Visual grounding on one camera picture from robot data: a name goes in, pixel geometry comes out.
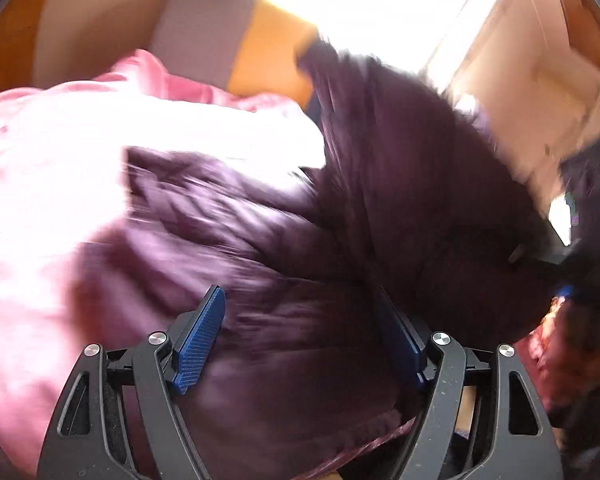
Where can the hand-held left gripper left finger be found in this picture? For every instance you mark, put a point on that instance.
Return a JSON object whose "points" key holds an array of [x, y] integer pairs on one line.
{"points": [[200, 340]]}

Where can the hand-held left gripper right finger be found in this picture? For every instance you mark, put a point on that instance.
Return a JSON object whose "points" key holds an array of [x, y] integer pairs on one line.
{"points": [[405, 345]]}

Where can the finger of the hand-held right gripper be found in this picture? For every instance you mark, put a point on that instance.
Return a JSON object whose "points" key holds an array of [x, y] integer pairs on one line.
{"points": [[540, 259]]}

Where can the purple quilted down jacket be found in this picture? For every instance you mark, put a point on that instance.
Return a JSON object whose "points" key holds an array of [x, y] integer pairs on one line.
{"points": [[280, 260]]}

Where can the red floral blanket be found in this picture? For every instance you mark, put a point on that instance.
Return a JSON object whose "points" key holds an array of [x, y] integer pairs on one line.
{"points": [[565, 360]]}

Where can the pink duvet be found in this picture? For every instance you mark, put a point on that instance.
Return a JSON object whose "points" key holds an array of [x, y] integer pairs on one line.
{"points": [[45, 175]]}

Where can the window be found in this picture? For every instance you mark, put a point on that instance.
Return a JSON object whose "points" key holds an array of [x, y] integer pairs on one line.
{"points": [[380, 10]]}

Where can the grey yellow padded headboard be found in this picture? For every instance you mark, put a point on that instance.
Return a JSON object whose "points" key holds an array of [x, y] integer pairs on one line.
{"points": [[215, 35]]}

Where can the orange wooden panel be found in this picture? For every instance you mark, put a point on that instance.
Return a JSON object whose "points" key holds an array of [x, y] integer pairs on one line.
{"points": [[7, 45]]}

